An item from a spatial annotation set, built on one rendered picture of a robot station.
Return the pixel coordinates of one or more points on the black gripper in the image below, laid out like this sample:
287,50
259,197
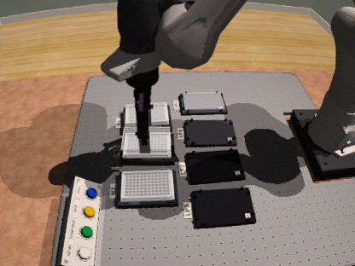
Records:
141,82

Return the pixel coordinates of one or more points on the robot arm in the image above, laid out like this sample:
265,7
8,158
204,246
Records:
187,40

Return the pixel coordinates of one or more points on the white button panel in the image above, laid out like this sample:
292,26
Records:
79,243

